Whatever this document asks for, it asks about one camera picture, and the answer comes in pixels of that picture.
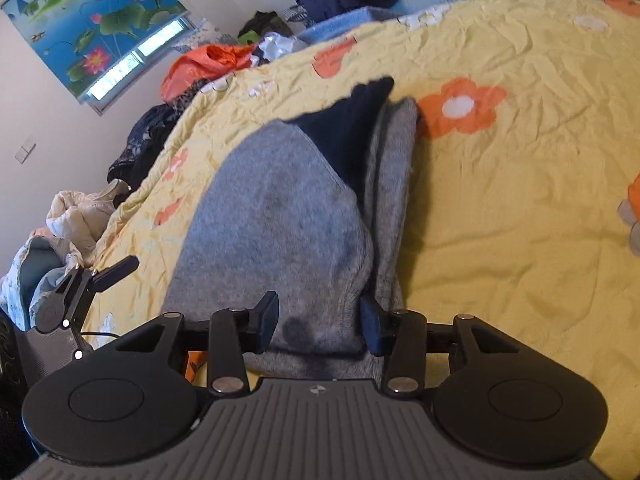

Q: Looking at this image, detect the grey navy knit sweater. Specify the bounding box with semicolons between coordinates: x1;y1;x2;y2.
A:
163;77;418;379

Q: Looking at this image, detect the cream puffy jacket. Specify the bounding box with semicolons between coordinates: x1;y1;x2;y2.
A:
30;179;131;264

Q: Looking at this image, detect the dark floral garment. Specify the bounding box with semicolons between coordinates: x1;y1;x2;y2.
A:
106;79;208;208

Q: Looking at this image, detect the yellow floral bed quilt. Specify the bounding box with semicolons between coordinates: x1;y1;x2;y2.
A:
85;0;639;479

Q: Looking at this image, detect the orange plastic bag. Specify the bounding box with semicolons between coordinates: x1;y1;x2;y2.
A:
160;44;255;103

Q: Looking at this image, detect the lotus print window blind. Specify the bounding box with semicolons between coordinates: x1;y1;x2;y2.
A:
1;0;193;110

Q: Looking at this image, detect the patterned white pillow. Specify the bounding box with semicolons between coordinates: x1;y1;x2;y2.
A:
171;20;238;54

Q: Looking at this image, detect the white crumpled plastic bag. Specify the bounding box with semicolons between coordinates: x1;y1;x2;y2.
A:
252;32;308;65

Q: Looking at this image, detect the light blue folded blanket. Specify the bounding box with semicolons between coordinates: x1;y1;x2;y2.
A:
296;6;399;46

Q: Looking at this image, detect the white wall switch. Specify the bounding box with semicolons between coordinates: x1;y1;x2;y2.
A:
14;136;36;165

